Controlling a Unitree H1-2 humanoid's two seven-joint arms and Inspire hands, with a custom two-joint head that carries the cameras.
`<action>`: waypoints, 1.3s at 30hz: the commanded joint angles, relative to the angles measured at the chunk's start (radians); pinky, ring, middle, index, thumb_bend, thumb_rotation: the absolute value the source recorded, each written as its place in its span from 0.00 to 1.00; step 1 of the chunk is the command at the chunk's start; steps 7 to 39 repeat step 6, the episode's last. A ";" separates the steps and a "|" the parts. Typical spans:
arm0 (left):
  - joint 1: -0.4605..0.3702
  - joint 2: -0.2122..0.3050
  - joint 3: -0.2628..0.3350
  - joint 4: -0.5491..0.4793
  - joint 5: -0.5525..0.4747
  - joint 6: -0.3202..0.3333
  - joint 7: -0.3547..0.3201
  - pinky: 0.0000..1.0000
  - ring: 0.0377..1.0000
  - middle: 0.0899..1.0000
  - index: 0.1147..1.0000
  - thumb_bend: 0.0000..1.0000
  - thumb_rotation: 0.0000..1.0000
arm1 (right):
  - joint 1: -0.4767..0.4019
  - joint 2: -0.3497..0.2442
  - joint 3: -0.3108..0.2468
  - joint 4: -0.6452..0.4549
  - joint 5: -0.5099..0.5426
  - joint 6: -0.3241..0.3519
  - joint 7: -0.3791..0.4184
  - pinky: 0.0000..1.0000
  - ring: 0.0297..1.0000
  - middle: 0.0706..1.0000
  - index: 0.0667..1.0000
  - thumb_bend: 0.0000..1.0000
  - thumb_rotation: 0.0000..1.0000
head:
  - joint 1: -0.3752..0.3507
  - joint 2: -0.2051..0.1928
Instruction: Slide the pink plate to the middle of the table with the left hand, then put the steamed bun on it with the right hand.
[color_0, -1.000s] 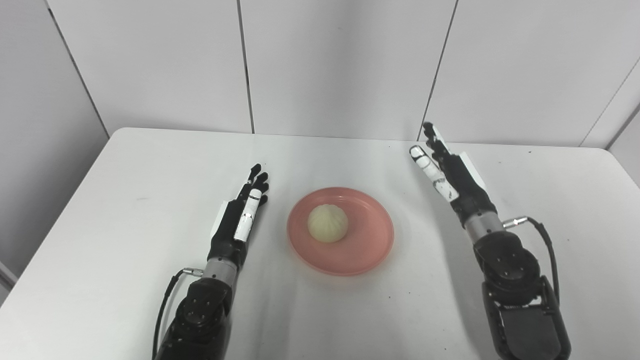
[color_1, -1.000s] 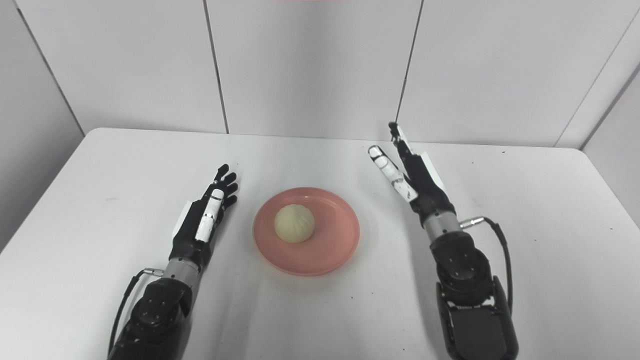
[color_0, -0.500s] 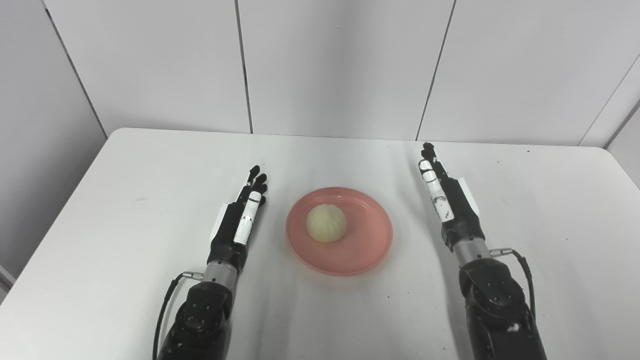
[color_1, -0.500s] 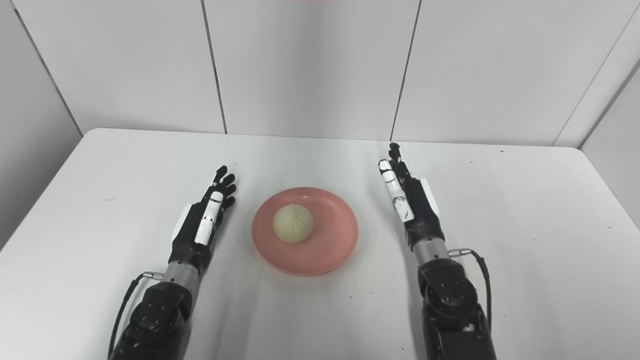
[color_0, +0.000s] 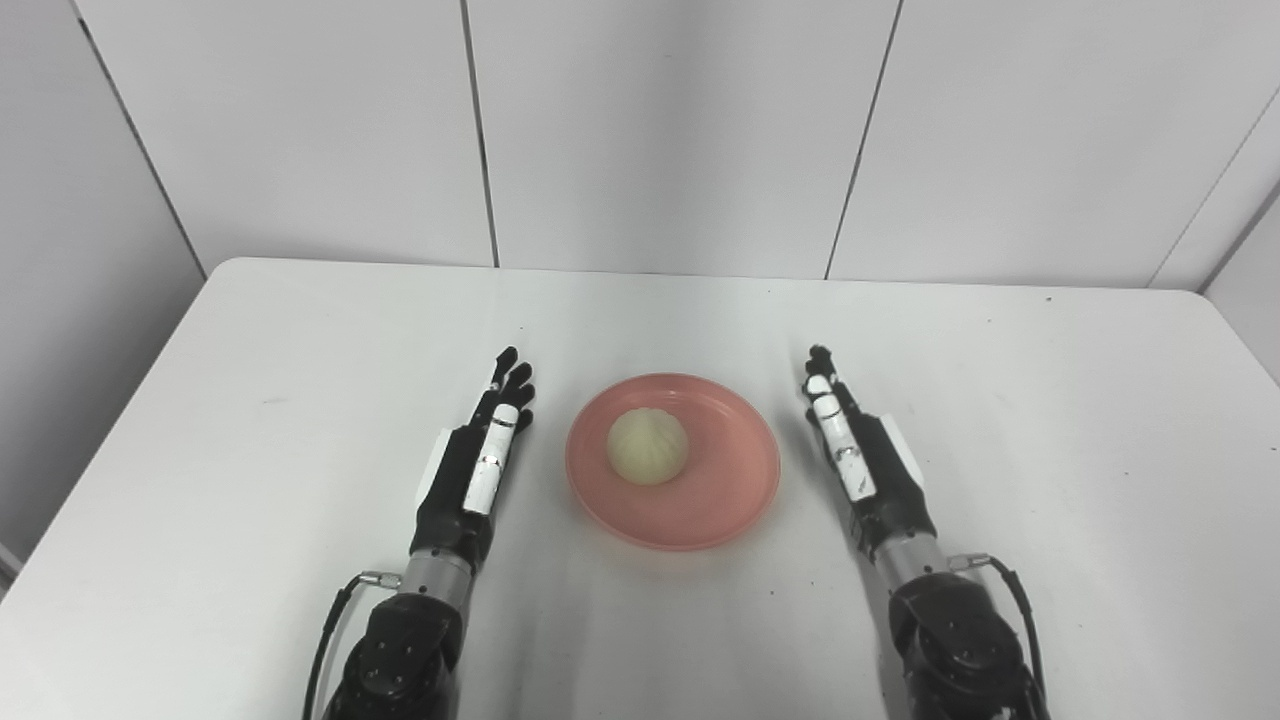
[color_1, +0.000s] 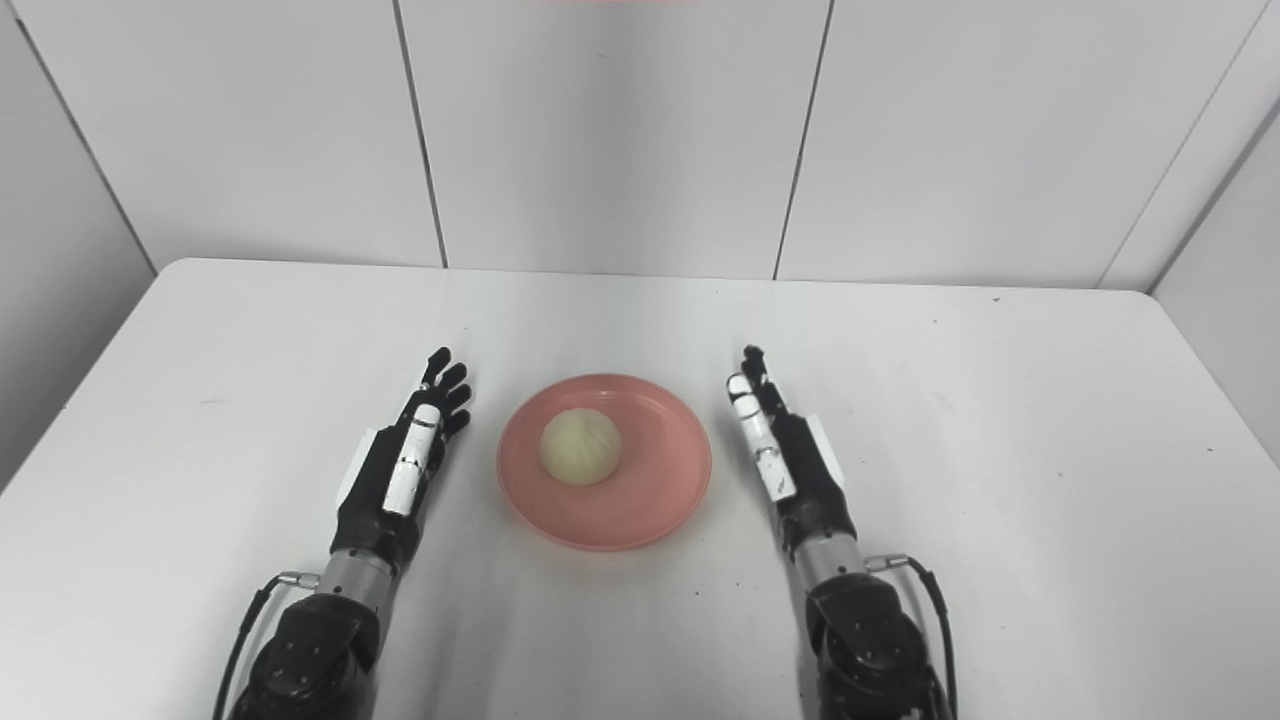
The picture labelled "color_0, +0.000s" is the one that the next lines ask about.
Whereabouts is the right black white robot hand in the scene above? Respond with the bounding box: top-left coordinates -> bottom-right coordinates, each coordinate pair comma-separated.
802,345 -> 939,563

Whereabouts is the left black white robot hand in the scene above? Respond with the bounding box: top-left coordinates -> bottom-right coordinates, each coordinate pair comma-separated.
409,346 -> 537,573

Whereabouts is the pink round plate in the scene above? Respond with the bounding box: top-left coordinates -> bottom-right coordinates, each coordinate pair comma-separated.
564,373 -> 783,552

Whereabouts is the cream steamed bun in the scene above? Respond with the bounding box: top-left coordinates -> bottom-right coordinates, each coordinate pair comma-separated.
607,406 -> 690,488

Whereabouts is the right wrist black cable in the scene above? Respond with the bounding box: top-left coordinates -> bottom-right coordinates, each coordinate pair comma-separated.
948,552 -> 1050,703

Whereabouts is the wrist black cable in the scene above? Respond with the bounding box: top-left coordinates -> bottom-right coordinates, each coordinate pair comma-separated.
301,570 -> 404,720
948,552 -> 1050,703

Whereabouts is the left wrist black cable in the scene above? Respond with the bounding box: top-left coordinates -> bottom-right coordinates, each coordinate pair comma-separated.
301,570 -> 404,720

